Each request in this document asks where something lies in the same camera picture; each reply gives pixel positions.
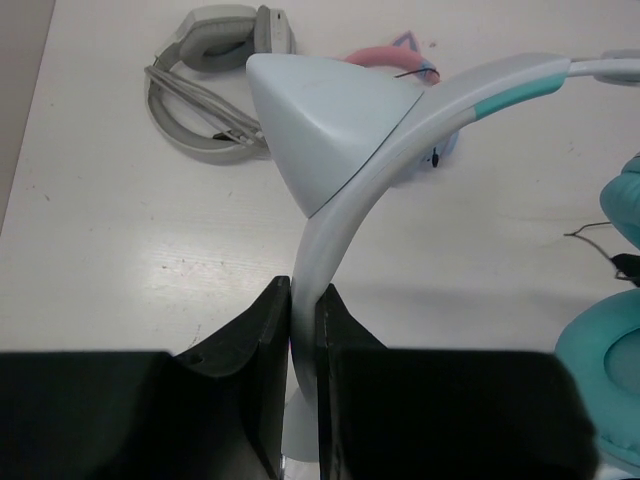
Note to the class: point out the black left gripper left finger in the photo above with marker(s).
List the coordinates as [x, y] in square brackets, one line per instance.
[214, 411]

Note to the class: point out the pink blue cat-ear headphones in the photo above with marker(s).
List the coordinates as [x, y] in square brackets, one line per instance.
[404, 54]

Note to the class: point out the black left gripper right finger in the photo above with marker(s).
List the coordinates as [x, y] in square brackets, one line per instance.
[390, 413]

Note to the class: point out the teal white cat-ear headphones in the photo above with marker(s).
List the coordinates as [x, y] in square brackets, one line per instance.
[340, 136]

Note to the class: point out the grey over-ear headphones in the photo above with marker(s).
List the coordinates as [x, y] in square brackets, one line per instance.
[189, 96]

